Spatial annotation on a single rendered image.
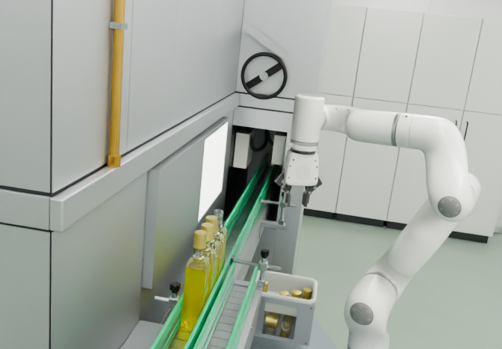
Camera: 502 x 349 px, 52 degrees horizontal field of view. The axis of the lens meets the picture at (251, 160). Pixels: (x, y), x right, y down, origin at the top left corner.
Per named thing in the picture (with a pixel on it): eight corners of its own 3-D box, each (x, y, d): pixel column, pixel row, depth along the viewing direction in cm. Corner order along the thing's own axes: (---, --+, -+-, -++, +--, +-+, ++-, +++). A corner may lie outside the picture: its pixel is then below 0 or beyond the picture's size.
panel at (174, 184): (215, 191, 229) (222, 116, 221) (222, 193, 229) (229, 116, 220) (141, 287, 143) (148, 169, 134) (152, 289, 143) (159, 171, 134)
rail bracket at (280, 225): (256, 233, 239) (261, 187, 233) (292, 239, 237) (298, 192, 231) (254, 237, 234) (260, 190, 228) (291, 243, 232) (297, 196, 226)
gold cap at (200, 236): (194, 250, 137) (196, 235, 136) (191, 244, 140) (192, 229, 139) (207, 249, 139) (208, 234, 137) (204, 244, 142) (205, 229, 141)
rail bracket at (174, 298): (155, 319, 147) (158, 276, 144) (178, 323, 146) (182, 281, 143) (151, 326, 143) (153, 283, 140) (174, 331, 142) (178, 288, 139)
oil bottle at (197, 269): (186, 317, 149) (191, 249, 143) (205, 321, 148) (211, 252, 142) (180, 328, 143) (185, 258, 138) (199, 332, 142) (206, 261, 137)
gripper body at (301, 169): (290, 149, 147) (285, 187, 150) (324, 151, 149) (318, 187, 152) (283, 143, 154) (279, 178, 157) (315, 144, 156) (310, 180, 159)
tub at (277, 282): (255, 289, 194) (258, 268, 192) (314, 300, 191) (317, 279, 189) (247, 313, 178) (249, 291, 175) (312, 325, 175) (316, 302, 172)
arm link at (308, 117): (298, 134, 157) (284, 138, 149) (304, 91, 154) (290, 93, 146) (324, 140, 153) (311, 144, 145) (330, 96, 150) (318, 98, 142)
